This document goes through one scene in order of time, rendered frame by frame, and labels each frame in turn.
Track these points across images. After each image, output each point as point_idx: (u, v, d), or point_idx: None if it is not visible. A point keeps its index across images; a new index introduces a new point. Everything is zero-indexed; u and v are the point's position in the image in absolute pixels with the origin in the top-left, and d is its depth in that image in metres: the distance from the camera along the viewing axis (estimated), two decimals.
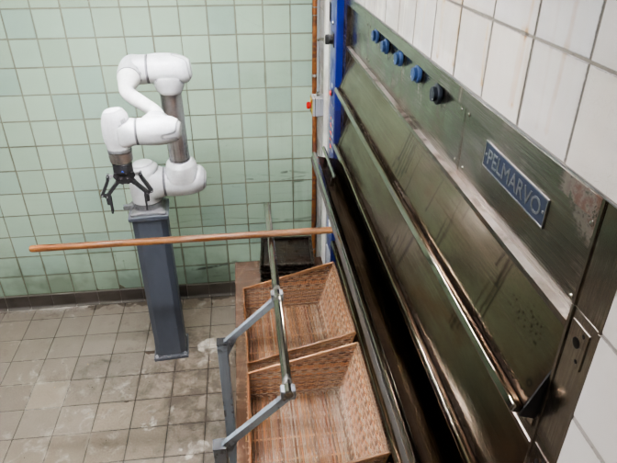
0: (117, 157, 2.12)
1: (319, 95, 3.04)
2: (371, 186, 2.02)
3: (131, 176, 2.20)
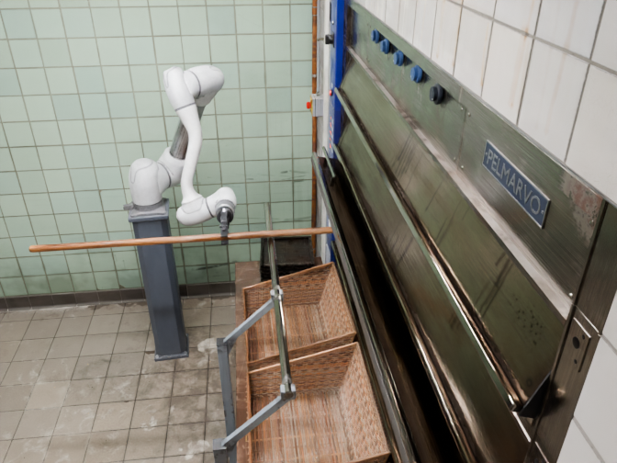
0: None
1: (319, 95, 3.04)
2: (371, 186, 2.02)
3: None
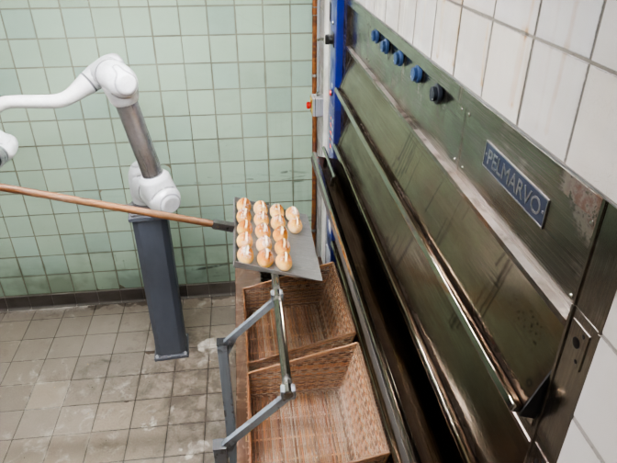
0: None
1: (319, 95, 3.04)
2: (371, 186, 2.02)
3: None
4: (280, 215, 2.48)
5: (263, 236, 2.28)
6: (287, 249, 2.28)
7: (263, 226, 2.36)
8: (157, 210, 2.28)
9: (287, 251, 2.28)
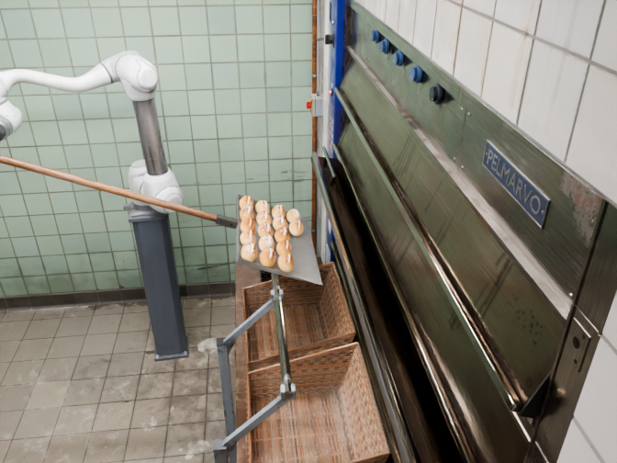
0: None
1: (319, 95, 3.04)
2: (371, 186, 2.02)
3: None
4: (283, 216, 2.49)
5: (266, 235, 2.28)
6: (289, 251, 2.28)
7: (267, 226, 2.36)
8: (162, 200, 2.26)
9: (289, 253, 2.28)
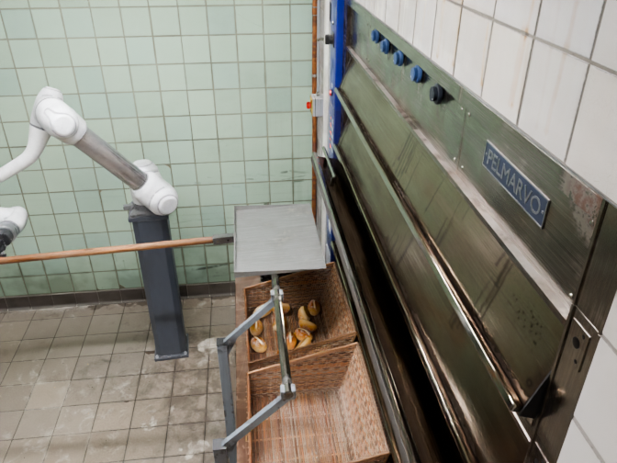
0: None
1: (319, 95, 3.04)
2: (371, 186, 2.02)
3: None
4: (257, 337, 2.64)
5: (294, 355, 2.54)
6: None
7: (305, 331, 2.68)
8: (158, 242, 2.35)
9: None
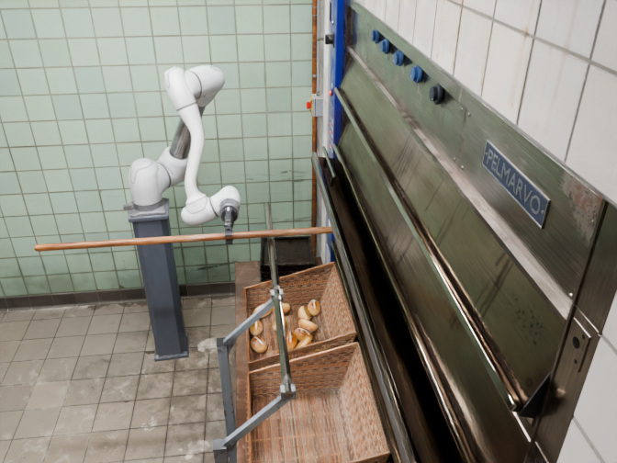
0: None
1: (319, 95, 3.04)
2: (371, 186, 2.02)
3: None
4: (257, 337, 2.64)
5: (294, 355, 2.54)
6: None
7: (305, 331, 2.68)
8: None
9: None
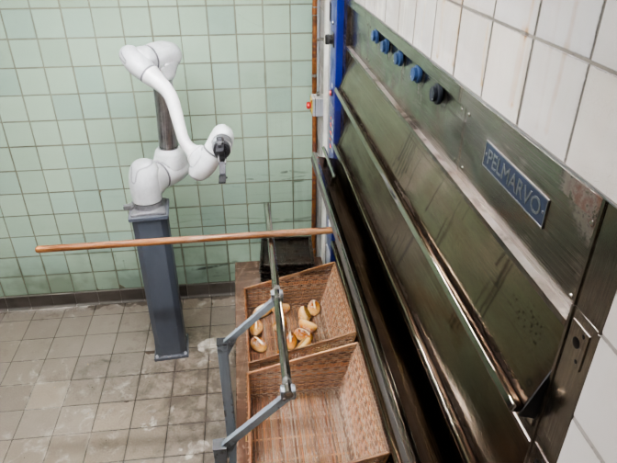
0: None
1: (319, 95, 3.04)
2: (371, 186, 2.02)
3: None
4: (257, 337, 2.64)
5: (294, 355, 2.54)
6: None
7: (305, 331, 2.68)
8: None
9: None
